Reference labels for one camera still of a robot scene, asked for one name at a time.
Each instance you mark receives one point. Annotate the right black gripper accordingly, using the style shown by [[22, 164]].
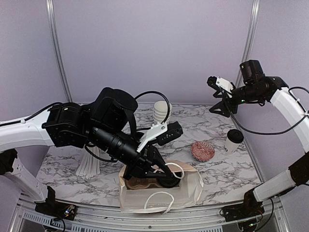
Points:
[[220, 105]]

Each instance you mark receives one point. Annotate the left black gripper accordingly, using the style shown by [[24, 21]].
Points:
[[149, 156]]

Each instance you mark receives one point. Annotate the brown paper bag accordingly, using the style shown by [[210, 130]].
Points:
[[153, 200]]

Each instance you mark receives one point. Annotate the brown cardboard cup carrier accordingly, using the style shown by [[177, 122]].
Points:
[[139, 183]]

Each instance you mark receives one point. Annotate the black plastic cup lid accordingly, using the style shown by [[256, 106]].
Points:
[[235, 136]]

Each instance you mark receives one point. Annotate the white paper coffee cup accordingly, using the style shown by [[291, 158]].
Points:
[[230, 147]]

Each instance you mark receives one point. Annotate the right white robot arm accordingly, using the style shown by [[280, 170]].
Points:
[[291, 116]]

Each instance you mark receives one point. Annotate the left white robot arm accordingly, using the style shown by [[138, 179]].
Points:
[[108, 123]]

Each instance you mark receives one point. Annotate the red patterned bowl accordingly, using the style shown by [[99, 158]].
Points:
[[202, 151]]

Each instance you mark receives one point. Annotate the stack of black lids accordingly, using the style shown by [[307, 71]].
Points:
[[139, 136]]

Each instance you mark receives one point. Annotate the stack of white cups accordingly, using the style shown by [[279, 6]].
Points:
[[160, 111]]

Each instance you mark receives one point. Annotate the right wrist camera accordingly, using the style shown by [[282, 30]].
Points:
[[219, 82]]

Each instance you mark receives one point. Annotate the right aluminium frame post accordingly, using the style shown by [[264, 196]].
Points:
[[251, 30]]

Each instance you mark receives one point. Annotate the aluminium frame post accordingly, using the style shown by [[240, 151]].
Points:
[[251, 30], [57, 50]]

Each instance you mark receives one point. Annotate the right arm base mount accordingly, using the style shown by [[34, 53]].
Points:
[[249, 208]]

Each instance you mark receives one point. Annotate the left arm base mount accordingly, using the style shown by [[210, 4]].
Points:
[[52, 207]]

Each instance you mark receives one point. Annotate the aluminium front rail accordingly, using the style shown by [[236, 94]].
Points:
[[97, 218]]

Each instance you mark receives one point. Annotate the left aluminium frame post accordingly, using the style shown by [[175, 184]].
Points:
[[57, 50]]

